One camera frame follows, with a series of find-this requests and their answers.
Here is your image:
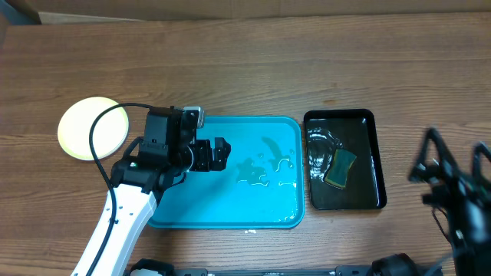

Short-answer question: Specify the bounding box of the black rectangular water tray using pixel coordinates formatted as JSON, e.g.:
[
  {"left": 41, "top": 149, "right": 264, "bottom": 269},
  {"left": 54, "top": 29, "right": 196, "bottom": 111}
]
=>
[{"left": 304, "top": 109, "right": 387, "bottom": 210}]

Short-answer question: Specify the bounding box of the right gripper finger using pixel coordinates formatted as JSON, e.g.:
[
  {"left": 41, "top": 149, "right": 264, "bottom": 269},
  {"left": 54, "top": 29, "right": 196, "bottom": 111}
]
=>
[
  {"left": 471, "top": 141, "right": 491, "bottom": 181},
  {"left": 408, "top": 127, "right": 458, "bottom": 183}
]

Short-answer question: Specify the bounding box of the yellow-green round plate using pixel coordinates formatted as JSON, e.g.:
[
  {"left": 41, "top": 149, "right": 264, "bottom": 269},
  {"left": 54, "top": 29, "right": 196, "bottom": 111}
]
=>
[{"left": 58, "top": 97, "right": 129, "bottom": 161}]

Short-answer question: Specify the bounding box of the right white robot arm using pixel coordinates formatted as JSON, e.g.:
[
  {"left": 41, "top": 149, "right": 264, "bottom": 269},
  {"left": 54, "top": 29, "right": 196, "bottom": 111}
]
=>
[{"left": 408, "top": 128, "right": 490, "bottom": 276}]

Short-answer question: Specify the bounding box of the teal plastic serving tray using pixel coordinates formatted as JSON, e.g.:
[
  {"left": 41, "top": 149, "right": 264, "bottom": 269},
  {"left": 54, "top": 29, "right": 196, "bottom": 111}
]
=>
[{"left": 148, "top": 116, "right": 305, "bottom": 229}]

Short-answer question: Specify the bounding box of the green and yellow sponge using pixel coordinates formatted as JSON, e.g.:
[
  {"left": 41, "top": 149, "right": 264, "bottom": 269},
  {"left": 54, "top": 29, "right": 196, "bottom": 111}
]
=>
[{"left": 323, "top": 149, "right": 357, "bottom": 189}]

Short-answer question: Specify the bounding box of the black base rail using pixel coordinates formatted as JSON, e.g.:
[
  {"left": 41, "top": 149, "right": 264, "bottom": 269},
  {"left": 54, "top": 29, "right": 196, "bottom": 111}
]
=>
[{"left": 124, "top": 254, "right": 443, "bottom": 276}]

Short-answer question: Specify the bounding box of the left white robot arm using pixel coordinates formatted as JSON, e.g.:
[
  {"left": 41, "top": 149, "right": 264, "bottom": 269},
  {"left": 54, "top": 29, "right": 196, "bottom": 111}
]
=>
[{"left": 73, "top": 106, "right": 231, "bottom": 275}]

